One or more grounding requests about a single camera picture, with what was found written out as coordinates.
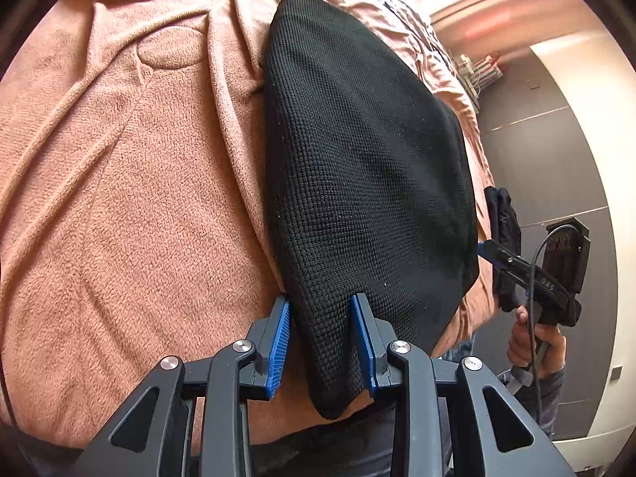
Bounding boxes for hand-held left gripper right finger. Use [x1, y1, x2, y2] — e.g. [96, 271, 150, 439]
[349, 292, 577, 477]

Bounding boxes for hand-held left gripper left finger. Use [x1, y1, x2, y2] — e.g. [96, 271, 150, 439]
[74, 294, 294, 477]

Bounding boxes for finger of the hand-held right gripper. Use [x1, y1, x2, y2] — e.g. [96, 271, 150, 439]
[484, 186, 522, 255]
[478, 239, 535, 284]

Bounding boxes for black pants with bear-print lining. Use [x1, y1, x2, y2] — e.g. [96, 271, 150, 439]
[262, 0, 480, 421]

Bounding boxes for person's right forearm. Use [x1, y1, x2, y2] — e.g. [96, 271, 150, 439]
[507, 365, 564, 438]

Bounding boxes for person's right hand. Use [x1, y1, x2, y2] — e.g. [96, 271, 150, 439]
[507, 304, 567, 381]

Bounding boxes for grey cabinet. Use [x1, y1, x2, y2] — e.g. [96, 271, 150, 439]
[474, 42, 619, 440]

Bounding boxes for person's dark clothing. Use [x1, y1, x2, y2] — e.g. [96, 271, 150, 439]
[199, 333, 498, 477]

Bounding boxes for red and white striped box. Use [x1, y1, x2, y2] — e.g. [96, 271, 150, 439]
[454, 52, 502, 110]

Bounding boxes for pink-brown blanket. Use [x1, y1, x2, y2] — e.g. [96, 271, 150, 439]
[0, 0, 498, 450]

